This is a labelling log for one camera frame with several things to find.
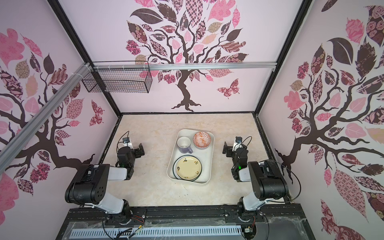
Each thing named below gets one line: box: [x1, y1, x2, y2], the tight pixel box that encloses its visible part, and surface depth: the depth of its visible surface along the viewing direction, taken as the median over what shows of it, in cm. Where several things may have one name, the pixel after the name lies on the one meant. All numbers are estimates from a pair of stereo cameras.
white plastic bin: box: [166, 129, 215, 184], surface depth 94 cm
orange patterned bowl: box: [193, 131, 212, 149], surface depth 100 cm
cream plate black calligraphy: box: [176, 156, 202, 180], surface depth 89 cm
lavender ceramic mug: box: [177, 136, 193, 154], surface depth 97 cm
